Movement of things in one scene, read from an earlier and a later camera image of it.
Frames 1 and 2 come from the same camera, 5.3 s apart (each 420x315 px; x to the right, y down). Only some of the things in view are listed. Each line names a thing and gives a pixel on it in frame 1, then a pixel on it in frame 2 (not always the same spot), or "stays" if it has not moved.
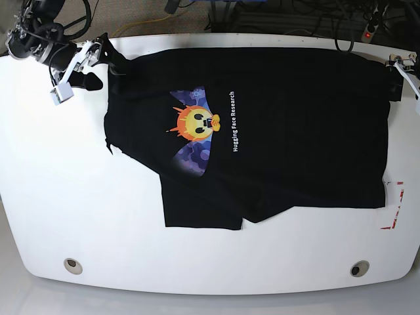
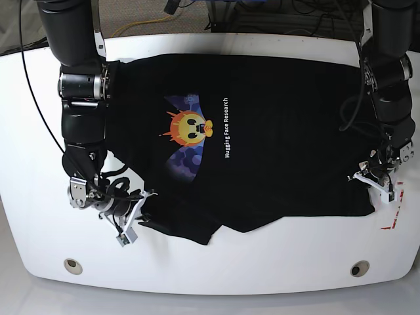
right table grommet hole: (359, 268) stays
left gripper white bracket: (90, 54) → (136, 209)
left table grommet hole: (73, 266) stays
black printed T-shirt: (254, 133) stays
